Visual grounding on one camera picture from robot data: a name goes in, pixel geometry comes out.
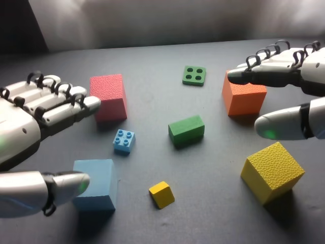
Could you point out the orange foam cube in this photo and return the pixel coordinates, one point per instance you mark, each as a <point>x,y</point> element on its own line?
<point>243,101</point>

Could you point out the white fabric backdrop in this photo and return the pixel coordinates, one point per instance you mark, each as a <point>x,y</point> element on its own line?
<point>165,23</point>

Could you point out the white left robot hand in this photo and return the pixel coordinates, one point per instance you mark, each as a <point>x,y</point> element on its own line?
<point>23,127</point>

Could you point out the small light blue studded brick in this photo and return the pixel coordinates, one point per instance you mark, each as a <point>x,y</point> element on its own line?
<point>124,142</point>

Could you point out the grey table cloth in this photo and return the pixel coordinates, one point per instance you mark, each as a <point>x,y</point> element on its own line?
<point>157,165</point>

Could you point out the red foam cube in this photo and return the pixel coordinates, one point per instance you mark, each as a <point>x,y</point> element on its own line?
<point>111,101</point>

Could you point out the light blue foam cube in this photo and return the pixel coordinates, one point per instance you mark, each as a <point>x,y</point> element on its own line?
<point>97,180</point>

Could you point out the small yellow wooden block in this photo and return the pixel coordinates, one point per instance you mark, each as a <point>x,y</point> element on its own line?
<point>162,194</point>

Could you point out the green rectangular wooden block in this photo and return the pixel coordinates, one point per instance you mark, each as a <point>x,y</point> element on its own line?
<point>186,130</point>

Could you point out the large yellow foam cube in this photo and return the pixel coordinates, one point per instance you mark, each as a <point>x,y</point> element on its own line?
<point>271,172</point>

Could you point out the green lego brick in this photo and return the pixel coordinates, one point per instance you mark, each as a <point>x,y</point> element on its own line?
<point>194,80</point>

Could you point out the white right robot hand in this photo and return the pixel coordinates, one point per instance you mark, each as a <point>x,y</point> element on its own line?
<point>314,73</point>

